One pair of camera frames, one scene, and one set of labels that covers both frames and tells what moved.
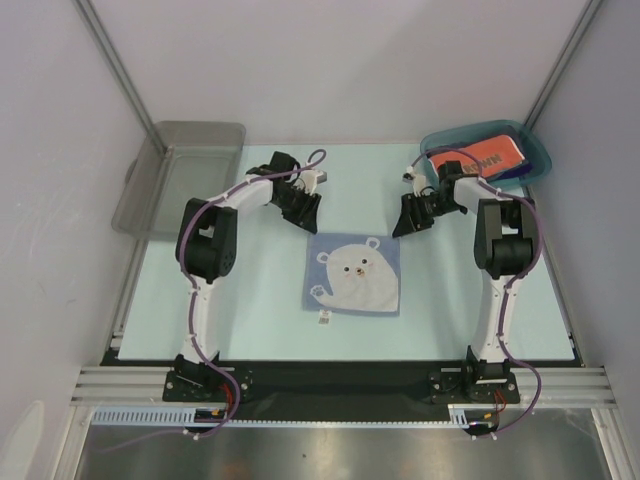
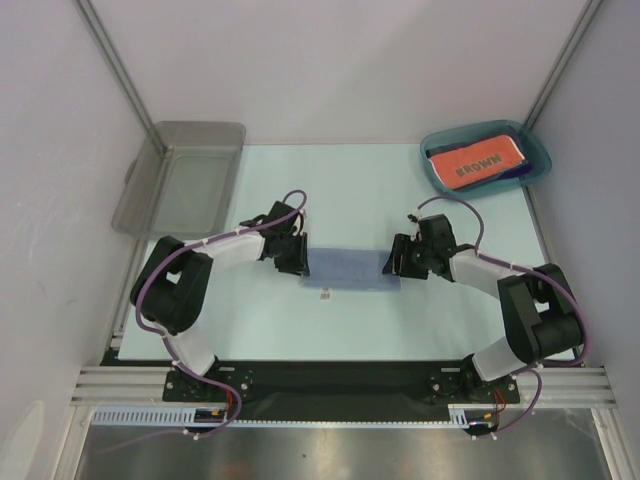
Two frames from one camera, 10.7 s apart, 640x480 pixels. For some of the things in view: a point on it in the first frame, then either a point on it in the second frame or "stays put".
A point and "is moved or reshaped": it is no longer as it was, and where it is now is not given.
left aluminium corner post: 123,73 stays put
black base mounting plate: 444,386 stays put
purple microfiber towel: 514,172 stays put
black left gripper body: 295,199 → 291,254
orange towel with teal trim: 495,155 stays put
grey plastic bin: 178,163 stays put
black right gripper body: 417,208 → 407,256
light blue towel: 352,273 is moved or reshaped
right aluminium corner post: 590,10 stays put
